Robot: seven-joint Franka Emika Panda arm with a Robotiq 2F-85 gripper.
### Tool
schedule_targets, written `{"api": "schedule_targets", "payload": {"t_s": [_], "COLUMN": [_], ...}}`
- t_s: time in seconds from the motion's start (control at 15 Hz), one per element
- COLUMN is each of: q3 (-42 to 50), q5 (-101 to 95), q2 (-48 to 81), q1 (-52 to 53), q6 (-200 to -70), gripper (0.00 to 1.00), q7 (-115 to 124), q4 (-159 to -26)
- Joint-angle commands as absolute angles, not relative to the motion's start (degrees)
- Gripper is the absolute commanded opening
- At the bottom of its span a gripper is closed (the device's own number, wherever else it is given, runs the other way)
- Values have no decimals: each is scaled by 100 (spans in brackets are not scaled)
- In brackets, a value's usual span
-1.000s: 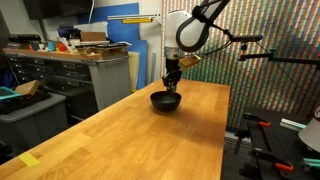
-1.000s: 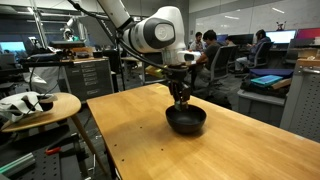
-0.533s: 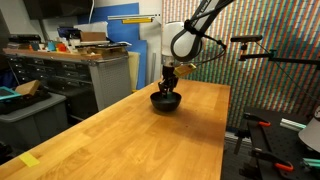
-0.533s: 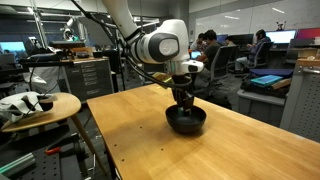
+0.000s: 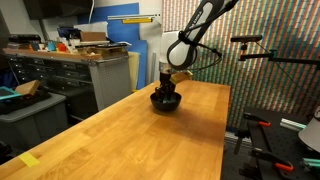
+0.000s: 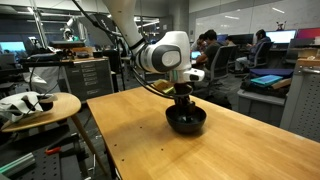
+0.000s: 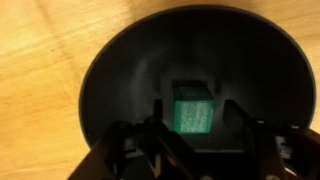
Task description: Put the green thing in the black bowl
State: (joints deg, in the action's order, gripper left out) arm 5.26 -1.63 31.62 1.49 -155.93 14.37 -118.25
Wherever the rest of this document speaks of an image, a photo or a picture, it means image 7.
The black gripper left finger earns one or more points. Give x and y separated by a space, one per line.
146 143

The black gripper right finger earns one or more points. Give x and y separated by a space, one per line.
266 146

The small green cube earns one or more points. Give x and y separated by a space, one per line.
193 116

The black bowl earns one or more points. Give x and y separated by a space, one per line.
233 56

